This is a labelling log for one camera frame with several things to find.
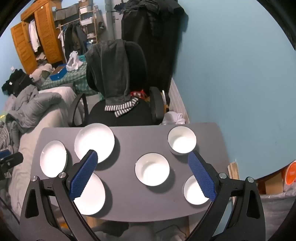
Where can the orange packet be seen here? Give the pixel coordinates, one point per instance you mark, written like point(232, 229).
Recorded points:
point(165, 99)

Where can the orange round lid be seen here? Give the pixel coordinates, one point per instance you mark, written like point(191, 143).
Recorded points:
point(291, 173)

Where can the white bed sheet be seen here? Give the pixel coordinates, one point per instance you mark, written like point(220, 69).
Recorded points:
point(46, 120)

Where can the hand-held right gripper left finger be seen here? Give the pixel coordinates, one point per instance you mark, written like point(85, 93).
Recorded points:
point(84, 176)

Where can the shelf rack with white bins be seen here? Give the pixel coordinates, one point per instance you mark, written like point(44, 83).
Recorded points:
point(86, 22)

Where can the white hanging shirt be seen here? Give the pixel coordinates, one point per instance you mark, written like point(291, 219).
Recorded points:
point(34, 37)

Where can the red patterned item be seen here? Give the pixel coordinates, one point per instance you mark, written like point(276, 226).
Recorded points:
point(142, 93)

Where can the black clothes pile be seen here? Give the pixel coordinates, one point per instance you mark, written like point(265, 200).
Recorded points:
point(18, 81)

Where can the pile of light clothes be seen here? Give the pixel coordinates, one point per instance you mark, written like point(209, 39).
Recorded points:
point(42, 70)

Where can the white plastic bag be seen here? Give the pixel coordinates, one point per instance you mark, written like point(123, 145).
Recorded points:
point(72, 62)

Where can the grey pipe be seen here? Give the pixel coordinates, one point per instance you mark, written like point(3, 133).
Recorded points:
point(109, 18)

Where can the striped cloth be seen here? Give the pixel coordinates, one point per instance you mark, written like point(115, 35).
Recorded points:
point(5, 136)

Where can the cardboard box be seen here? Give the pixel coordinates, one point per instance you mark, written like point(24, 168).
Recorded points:
point(272, 184)

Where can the white bowl with patterned outside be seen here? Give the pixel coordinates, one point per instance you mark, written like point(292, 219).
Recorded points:
point(193, 192)
point(182, 141)
point(152, 170)

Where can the wooden wardrobe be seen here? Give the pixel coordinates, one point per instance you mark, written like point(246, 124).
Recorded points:
point(46, 34)

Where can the black hanging garment cover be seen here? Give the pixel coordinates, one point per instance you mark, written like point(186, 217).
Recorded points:
point(150, 46)

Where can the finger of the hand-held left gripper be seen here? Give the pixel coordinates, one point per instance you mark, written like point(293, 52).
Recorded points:
point(4, 153)
point(13, 160)

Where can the silver plastic bag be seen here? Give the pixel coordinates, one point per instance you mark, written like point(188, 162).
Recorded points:
point(277, 208)

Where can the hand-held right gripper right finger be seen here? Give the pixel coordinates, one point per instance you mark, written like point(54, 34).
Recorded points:
point(203, 178)

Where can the wooden board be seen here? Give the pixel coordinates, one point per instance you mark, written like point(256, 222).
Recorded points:
point(233, 170)

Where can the blue box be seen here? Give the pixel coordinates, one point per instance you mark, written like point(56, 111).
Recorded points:
point(57, 73)

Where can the black office chair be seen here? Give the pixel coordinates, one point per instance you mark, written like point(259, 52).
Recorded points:
point(136, 60)

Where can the grey fabric storage boxes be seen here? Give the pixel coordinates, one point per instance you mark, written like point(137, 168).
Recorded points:
point(67, 12)

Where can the green checked blanket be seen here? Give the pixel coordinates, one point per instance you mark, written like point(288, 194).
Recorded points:
point(74, 78)

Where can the large white plate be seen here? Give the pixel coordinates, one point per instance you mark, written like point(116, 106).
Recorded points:
point(97, 139)

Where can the grey duvet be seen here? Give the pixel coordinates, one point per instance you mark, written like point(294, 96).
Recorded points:
point(34, 104)

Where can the dark grey hooded sweater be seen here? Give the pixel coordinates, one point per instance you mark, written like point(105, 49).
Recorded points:
point(111, 69)

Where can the clothes rack with dark clothes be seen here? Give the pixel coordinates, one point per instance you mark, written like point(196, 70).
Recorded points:
point(74, 39)

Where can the white cloth on floor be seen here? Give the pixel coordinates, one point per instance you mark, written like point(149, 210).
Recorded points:
point(173, 118)

